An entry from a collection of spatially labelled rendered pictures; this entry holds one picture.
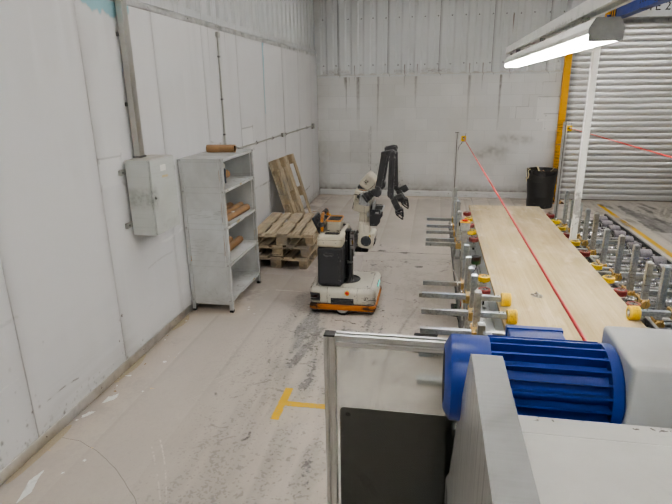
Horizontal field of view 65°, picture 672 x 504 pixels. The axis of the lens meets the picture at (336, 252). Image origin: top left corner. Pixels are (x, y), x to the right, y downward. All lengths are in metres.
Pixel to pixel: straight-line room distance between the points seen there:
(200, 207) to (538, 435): 4.81
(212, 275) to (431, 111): 6.83
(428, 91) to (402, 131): 0.92
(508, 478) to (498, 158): 10.83
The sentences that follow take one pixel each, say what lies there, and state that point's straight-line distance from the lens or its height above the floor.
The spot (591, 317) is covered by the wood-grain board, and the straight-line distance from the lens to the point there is 3.31.
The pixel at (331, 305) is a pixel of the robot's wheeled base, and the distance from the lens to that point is 5.23.
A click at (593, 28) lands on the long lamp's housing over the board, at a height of 2.34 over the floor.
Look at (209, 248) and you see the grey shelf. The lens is 5.30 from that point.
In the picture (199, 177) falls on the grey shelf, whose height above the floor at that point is 1.38.
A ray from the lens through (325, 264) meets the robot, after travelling 5.13.
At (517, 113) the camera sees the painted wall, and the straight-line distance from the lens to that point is 11.13.
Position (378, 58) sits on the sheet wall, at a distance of 11.07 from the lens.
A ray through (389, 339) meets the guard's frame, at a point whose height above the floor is 1.75.
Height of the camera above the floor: 2.15
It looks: 17 degrees down
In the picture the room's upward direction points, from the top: 1 degrees counter-clockwise
